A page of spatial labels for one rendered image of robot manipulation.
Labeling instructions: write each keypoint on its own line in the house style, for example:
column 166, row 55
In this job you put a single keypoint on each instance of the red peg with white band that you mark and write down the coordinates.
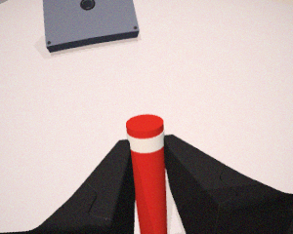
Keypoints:
column 146, row 133

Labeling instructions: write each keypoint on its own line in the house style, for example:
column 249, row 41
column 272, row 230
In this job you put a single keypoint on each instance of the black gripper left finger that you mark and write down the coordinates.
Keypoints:
column 103, row 204

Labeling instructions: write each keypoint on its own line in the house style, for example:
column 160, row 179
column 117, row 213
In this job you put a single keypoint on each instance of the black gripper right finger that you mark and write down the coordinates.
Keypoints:
column 212, row 198

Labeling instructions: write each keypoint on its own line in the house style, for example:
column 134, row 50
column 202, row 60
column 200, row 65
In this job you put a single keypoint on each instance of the grey sloped panel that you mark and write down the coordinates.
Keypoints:
column 78, row 23

